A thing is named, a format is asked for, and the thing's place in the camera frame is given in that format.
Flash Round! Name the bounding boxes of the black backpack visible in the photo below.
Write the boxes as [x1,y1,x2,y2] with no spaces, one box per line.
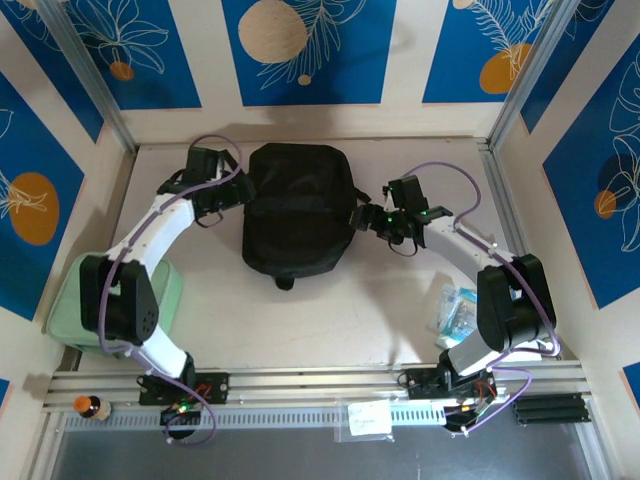
[241,142,371,291]

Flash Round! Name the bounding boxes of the clear zip bag white paper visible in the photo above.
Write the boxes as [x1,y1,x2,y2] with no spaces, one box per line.
[334,397,396,444]

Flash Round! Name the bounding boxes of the clear packet with blue print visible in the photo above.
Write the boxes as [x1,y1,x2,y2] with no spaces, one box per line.
[427,283,481,350]

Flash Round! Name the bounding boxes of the blue poster beige circle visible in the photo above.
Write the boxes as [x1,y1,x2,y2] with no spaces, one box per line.
[221,0,400,107]

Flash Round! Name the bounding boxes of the blue poster white flower outline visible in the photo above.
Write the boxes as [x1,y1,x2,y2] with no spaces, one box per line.
[62,0,204,111]

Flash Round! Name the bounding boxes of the blue poster orange circle fern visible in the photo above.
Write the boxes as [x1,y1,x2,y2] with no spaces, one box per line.
[422,0,557,105]

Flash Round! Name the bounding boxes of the blue poster dark circle leaves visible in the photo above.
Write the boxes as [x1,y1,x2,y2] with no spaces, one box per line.
[542,44,640,310]

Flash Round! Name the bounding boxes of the blue poster orange oval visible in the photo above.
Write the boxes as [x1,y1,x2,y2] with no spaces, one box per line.
[0,69,86,321]

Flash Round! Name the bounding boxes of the light green tray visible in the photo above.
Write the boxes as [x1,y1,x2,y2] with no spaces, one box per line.
[44,252,185,359]

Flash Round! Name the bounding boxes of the black ribbed block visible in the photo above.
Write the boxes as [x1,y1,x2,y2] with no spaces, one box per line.
[512,393,586,427]

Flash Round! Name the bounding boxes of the brown bottle with orange cap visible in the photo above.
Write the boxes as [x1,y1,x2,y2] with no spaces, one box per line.
[73,394,112,421]

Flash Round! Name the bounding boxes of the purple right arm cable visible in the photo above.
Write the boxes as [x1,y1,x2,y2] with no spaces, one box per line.
[399,160,557,437]

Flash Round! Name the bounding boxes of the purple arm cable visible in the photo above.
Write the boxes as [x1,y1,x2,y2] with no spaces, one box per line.
[98,133,244,447]
[399,160,557,437]

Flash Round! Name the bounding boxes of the aluminium side rail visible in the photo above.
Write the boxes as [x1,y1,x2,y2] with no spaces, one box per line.
[478,139,569,362]

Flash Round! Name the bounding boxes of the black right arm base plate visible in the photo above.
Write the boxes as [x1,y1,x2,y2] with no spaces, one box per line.
[407,368,501,401]

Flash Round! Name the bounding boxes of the aluminium mounting rail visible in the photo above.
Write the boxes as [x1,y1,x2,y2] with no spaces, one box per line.
[42,362,586,415]

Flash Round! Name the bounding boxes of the blue wall poster leaf lines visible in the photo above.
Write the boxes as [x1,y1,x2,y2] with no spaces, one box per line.
[0,0,106,145]
[519,0,640,135]

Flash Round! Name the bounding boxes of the aluminium frame post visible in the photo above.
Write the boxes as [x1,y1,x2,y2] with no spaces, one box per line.
[35,0,140,154]
[487,0,584,149]

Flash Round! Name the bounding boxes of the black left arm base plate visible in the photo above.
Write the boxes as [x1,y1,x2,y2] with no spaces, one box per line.
[138,372,230,406]

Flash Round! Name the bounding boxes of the black connector with wires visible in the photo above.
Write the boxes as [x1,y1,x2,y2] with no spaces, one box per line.
[159,394,206,427]
[443,394,512,427]

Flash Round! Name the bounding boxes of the white slotted cable duct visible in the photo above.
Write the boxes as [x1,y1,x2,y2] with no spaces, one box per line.
[63,405,447,432]

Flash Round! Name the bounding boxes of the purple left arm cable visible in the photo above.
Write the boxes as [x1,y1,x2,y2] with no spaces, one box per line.
[98,133,244,447]

